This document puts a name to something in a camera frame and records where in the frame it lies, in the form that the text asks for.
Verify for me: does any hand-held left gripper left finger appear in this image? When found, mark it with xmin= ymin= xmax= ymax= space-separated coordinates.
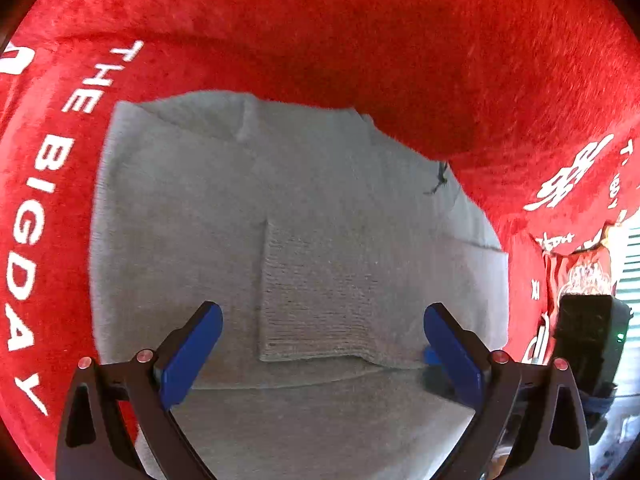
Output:
xmin=55 ymin=301 xmax=224 ymax=480

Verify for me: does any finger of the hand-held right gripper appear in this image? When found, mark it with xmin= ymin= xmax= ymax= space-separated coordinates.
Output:
xmin=422 ymin=344 xmax=458 ymax=403

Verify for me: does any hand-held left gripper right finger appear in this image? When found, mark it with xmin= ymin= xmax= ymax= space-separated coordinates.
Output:
xmin=423 ymin=302 xmax=592 ymax=480

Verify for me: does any grey knit sweater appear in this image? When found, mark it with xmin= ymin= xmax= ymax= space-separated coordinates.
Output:
xmin=89 ymin=90 xmax=511 ymax=480

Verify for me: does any red patterned cushion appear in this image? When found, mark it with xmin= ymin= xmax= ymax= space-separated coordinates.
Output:
xmin=542 ymin=247 xmax=618 ymax=321

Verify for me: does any white slatted panel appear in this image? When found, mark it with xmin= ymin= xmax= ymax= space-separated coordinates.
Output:
xmin=612 ymin=224 xmax=640 ymax=306

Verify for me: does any red printed blanket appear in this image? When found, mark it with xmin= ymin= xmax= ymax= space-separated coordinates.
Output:
xmin=0 ymin=0 xmax=640 ymax=480

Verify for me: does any white cable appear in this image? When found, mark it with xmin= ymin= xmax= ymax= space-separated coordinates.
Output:
xmin=522 ymin=312 xmax=553 ymax=365

